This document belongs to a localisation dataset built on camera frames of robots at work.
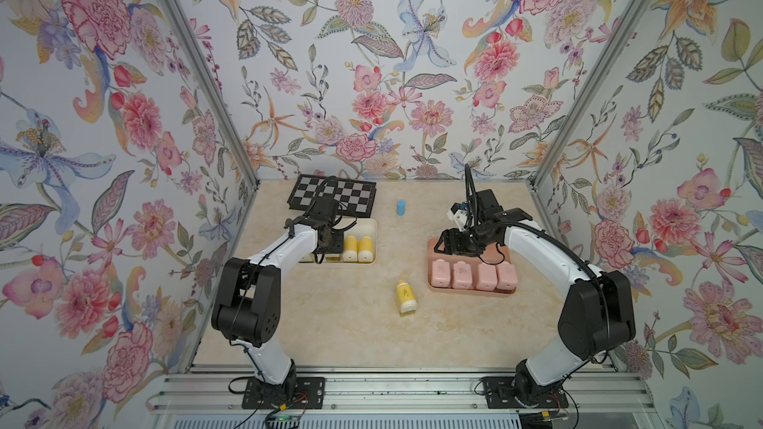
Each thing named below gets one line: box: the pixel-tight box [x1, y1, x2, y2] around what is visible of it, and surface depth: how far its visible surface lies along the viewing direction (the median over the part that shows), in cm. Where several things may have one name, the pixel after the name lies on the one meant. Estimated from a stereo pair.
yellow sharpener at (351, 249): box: [342, 234, 358, 263], surface depth 95 cm
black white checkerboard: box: [287, 173, 378, 218], surface depth 116 cm
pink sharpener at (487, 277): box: [475, 262, 498, 291], surface depth 89 cm
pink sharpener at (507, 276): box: [496, 260, 518, 289], surface depth 89 cm
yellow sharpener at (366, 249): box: [358, 234, 375, 263], surface depth 95 cm
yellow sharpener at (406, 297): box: [395, 280, 418, 313], surface depth 84 cm
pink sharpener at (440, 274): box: [430, 258, 452, 288], surface depth 90 cm
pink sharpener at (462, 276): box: [452, 260, 473, 290], surface depth 90 cm
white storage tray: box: [298, 217, 379, 266], surface depth 95 cm
